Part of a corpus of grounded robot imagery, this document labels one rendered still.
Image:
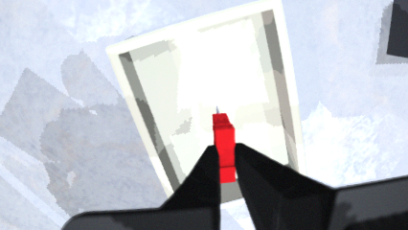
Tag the red fuse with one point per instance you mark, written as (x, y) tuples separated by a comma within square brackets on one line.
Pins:
[(225, 140)]

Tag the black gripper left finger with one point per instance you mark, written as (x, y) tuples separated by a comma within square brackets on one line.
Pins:
[(195, 205)]

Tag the white shallow tray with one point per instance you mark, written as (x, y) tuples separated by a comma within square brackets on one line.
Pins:
[(238, 59)]

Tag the dark grey fuse block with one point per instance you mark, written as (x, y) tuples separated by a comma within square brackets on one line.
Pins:
[(398, 37)]

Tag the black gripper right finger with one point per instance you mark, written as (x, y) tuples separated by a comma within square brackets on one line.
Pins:
[(279, 198)]

